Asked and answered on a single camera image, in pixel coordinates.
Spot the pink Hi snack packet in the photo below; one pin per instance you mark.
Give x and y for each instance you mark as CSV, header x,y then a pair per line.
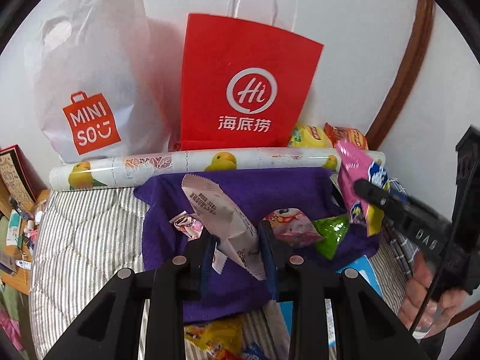
x,y
291,225

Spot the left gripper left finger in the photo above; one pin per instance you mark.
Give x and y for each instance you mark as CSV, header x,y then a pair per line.
x,y
208,244

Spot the rolled lemon print mat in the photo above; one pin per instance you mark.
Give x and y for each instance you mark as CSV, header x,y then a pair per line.
x,y
132,171

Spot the purple towel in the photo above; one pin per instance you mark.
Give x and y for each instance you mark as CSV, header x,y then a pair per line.
x,y
257,193

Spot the red snack packet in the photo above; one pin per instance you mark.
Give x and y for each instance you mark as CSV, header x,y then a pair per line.
x,y
225,354

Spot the blue tissue pack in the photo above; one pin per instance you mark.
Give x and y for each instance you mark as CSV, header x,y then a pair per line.
x,y
328,307

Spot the red Haidilao paper bag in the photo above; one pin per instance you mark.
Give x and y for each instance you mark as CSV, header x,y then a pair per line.
x,y
243,83

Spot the brown patterned box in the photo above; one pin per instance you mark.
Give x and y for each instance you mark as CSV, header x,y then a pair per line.
x,y
19,177

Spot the orange red chips bag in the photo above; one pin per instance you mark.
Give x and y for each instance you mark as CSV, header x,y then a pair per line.
x,y
353,135

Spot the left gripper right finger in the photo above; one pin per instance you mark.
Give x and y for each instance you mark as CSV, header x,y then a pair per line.
x,y
274,257

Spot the white long snack packet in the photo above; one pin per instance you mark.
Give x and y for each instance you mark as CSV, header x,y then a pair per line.
x,y
220,215

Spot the grey checked folded cloth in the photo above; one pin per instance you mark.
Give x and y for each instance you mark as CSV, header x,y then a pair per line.
x,y
398,253

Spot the pink yellow snack packet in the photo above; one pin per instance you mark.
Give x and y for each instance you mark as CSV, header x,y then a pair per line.
x,y
359,177

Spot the striped mattress pad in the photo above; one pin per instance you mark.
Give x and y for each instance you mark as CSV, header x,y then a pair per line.
x,y
87,236

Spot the white Miniso plastic bag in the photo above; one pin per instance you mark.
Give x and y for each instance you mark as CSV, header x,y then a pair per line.
x,y
96,92

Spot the pink white floral packet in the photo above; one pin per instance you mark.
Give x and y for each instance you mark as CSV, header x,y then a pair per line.
x,y
187,224

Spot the yellow chips bag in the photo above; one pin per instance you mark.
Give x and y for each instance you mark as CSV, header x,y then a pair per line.
x,y
309,136

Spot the brown door frame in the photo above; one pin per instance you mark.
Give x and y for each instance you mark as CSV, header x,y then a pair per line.
x,y
406,76

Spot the green snack packet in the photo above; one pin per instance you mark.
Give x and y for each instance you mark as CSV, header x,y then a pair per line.
x,y
332,230

